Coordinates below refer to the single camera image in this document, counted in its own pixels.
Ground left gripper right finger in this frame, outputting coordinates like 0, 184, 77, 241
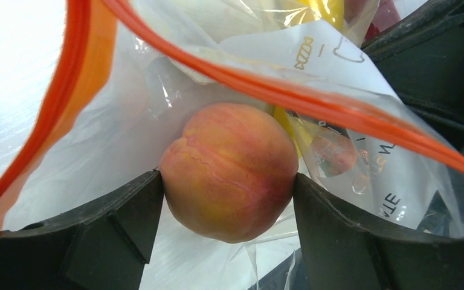
294, 174, 464, 289

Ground yellow fake pepper in bag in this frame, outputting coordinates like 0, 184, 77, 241
273, 0, 344, 157

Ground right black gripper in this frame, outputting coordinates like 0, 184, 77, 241
362, 1, 464, 154

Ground red fake chili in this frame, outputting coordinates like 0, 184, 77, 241
343, 0, 401, 45

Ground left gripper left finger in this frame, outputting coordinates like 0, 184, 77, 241
0, 170, 164, 289

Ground red fake fruit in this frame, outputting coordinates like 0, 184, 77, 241
311, 135, 358, 177

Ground fake peach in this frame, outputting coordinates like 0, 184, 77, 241
159, 103, 298, 243

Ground clear zip top bag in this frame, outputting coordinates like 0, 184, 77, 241
0, 1, 464, 289

